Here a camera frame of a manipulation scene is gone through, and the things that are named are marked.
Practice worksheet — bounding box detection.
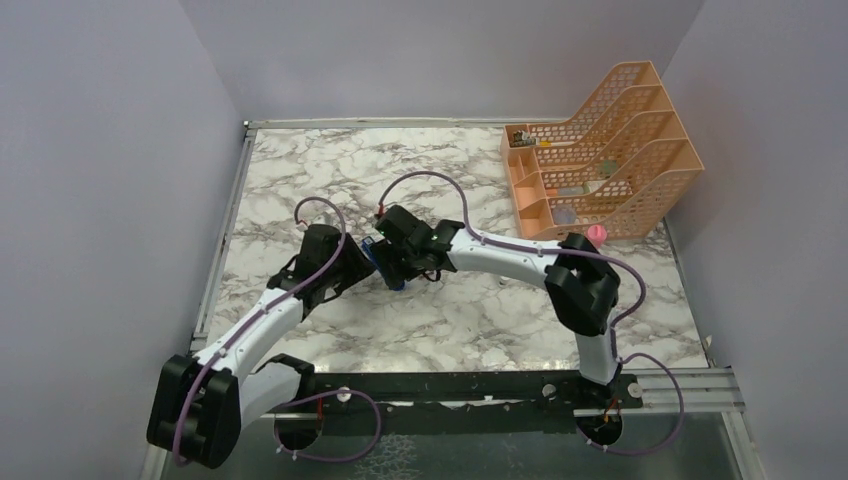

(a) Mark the blue stapler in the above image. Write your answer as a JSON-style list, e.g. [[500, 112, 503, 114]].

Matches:
[[361, 236, 406, 291]]

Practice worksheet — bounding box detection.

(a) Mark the orange desk organizer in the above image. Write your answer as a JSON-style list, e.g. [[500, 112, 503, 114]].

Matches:
[[500, 61, 704, 240]]

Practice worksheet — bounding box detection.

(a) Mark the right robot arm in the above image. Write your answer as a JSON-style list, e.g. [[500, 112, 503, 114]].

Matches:
[[364, 205, 620, 407]]

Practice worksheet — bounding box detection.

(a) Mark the pink capped pen tube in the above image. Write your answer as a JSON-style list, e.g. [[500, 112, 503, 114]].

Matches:
[[585, 224, 608, 249]]

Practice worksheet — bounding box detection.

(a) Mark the round clear tape dispenser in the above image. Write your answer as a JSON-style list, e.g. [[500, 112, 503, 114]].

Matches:
[[551, 204, 577, 225]]

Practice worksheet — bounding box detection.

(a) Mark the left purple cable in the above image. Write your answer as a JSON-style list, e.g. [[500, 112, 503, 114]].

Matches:
[[172, 196, 383, 468]]

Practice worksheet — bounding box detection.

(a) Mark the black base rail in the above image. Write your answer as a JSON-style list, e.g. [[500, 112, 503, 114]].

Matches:
[[268, 370, 643, 436]]

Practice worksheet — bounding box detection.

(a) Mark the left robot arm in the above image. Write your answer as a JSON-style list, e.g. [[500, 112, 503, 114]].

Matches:
[[146, 224, 375, 469]]

